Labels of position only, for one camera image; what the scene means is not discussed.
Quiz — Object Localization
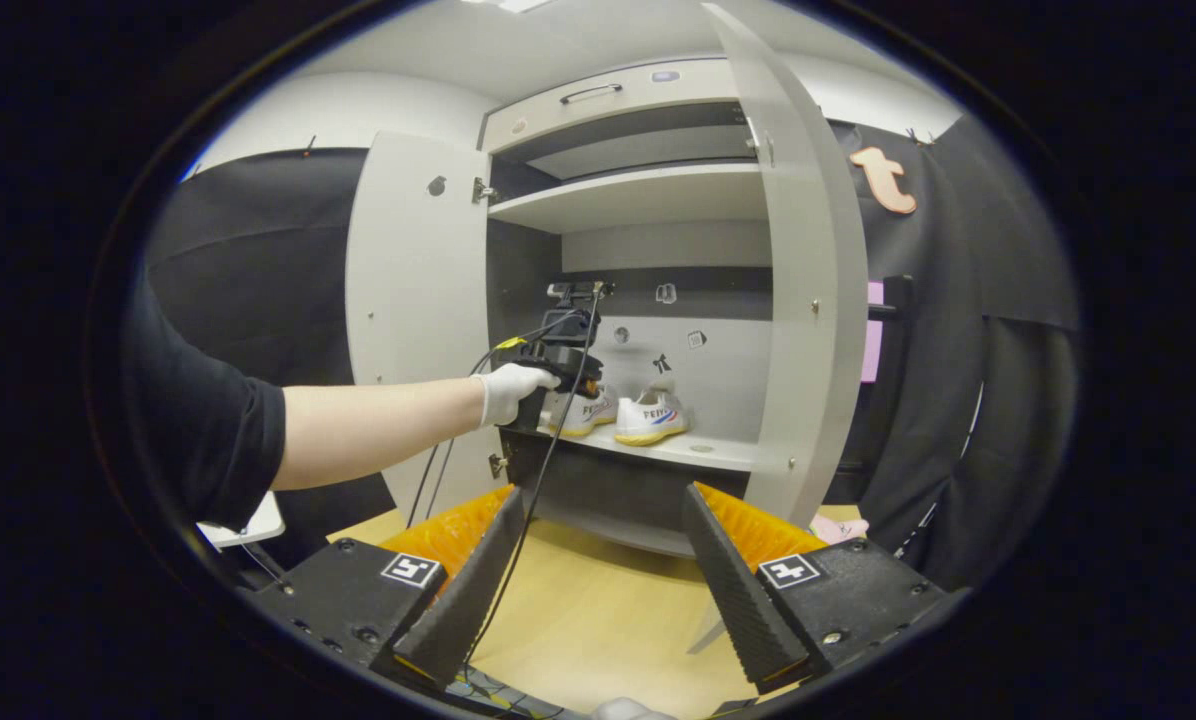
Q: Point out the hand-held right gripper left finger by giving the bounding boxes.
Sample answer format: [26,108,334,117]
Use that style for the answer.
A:
[248,485,527,689]

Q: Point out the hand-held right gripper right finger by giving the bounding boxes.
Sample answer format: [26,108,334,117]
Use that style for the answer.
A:
[682,482,969,696]

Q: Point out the white shoe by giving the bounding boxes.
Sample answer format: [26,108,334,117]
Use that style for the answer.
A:
[541,385,619,438]
[614,375,690,447]

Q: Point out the grey shoe cabinet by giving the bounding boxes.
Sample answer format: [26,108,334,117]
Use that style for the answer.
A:
[346,0,914,656]

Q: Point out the grey shoe cabinet door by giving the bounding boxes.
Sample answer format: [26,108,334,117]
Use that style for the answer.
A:
[688,0,914,656]
[346,130,507,521]

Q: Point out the grey cabinet drawer front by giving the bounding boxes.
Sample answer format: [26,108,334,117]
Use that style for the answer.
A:
[480,58,744,156]

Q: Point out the pink and green plush toy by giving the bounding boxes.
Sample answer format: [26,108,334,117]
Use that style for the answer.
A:
[810,513,871,547]

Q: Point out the white desk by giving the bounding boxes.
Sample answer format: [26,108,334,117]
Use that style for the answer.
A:
[198,493,287,551]

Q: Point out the person's black shirt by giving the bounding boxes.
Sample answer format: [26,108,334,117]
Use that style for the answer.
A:
[123,270,287,531]

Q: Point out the black backdrop cloth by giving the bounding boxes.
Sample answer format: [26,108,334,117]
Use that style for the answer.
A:
[828,118,999,531]
[943,110,1081,591]
[143,148,399,571]

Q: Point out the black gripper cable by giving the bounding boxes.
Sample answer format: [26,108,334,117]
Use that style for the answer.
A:
[406,310,604,666]

